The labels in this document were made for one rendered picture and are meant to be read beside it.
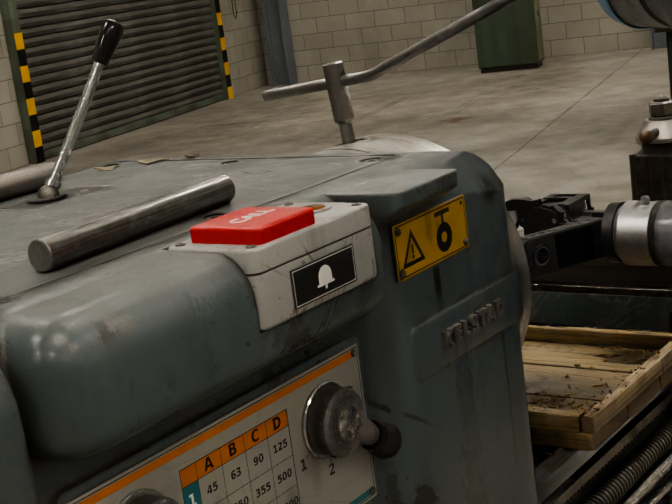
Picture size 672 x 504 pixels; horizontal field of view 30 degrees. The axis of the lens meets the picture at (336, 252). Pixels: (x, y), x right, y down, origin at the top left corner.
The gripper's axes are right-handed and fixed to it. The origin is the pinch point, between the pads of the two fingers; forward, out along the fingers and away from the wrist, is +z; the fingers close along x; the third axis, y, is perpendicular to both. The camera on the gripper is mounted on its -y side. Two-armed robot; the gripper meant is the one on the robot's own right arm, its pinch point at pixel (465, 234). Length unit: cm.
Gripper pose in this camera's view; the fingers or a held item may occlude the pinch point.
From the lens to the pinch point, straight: 156.5
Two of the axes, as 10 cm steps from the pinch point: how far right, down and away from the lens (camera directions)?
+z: -8.1, -0.2, 5.9
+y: 5.8, -2.5, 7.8
